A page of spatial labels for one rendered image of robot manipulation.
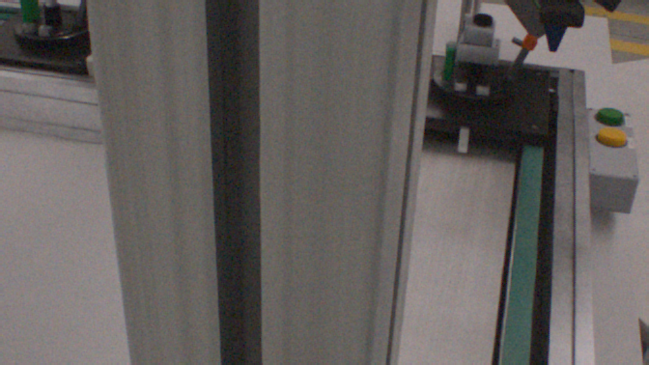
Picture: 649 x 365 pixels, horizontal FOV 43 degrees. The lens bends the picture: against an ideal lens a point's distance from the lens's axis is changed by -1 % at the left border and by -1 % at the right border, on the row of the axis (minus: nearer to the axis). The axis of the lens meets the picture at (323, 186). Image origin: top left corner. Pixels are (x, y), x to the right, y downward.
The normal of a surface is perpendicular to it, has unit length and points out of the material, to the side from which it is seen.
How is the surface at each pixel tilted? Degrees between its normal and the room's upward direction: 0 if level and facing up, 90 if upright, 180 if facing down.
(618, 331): 0
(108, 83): 90
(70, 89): 90
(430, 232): 0
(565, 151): 0
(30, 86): 90
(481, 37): 90
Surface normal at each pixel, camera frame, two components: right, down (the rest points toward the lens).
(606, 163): 0.04, -0.85
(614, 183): -0.25, 0.51
